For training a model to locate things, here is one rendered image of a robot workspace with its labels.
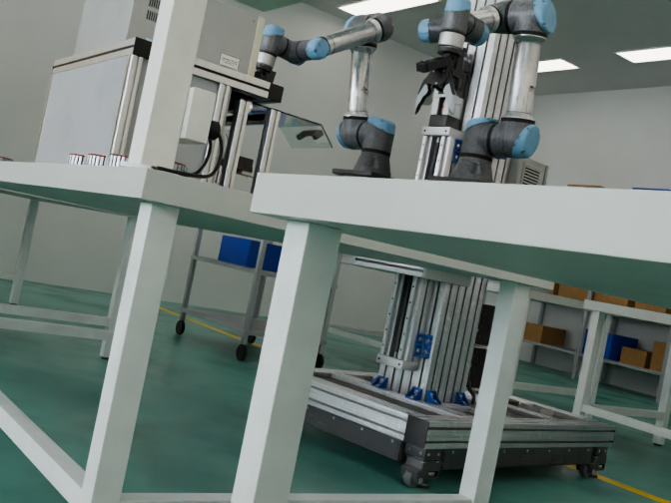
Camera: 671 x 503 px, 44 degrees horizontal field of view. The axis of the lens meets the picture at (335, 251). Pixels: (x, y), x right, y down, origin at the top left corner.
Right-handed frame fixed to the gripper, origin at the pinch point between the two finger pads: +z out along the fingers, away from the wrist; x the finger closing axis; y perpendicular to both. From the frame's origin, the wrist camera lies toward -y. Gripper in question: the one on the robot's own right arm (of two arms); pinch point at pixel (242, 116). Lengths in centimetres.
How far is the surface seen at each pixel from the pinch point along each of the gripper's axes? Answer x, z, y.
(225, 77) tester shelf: -73, 1, -45
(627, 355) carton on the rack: 219, 51, 596
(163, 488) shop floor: -87, 109, -34
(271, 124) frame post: -72, 8, -27
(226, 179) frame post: -73, 27, -36
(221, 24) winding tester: -57, -15, -44
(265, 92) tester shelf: -73, 1, -32
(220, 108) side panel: -73, 9, -44
